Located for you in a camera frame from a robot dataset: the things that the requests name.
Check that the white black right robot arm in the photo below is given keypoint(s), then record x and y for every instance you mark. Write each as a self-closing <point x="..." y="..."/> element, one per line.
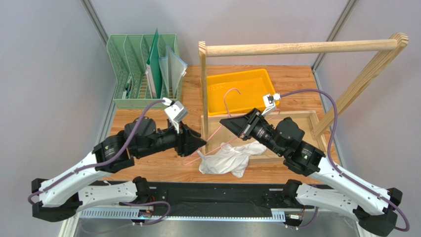
<point x="372" y="207"/>

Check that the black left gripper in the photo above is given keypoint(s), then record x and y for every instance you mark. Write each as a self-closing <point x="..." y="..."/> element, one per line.
<point x="187" y="140"/>

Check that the white tank top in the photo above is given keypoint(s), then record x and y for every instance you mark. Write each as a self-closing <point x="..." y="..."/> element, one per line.
<point x="229" y="159"/>

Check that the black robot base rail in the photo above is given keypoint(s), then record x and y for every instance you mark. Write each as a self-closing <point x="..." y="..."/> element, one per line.
<point x="216" y="199"/>

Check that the green file organizer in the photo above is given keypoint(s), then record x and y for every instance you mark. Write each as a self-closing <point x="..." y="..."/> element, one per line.
<point x="128" y="55"/>

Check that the translucent document pouch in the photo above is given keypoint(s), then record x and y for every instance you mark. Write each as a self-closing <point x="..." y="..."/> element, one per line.
<point x="173" y="69"/>

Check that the pink wire hanger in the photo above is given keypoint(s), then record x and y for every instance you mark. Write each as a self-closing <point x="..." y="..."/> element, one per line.
<point x="198" y="151"/>

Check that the white slotted cable duct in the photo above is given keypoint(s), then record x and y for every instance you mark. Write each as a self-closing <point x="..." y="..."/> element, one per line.
<point x="133" y="213"/>

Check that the wooden clothes rack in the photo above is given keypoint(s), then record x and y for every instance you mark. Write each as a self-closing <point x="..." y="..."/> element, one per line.
<point x="386" y="51"/>

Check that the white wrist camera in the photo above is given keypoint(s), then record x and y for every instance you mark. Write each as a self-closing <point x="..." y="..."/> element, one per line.
<point x="270" y="103"/>
<point x="175" y="112"/>

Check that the yellow plastic tray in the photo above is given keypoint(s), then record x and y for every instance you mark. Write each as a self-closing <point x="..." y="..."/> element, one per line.
<point x="253" y="85"/>

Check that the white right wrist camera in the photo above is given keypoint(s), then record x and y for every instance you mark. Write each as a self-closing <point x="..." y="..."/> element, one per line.
<point x="270" y="103"/>

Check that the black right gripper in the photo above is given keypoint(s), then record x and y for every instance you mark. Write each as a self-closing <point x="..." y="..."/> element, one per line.
<point x="250" y="124"/>

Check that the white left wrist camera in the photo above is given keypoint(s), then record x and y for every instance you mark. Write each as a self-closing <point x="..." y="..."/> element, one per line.
<point x="175" y="112"/>

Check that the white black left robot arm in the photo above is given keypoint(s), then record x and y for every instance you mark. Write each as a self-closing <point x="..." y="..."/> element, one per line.
<point x="62" y="197"/>

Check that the green folder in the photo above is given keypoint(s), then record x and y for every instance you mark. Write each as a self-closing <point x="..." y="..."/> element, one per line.
<point x="153" y="71"/>

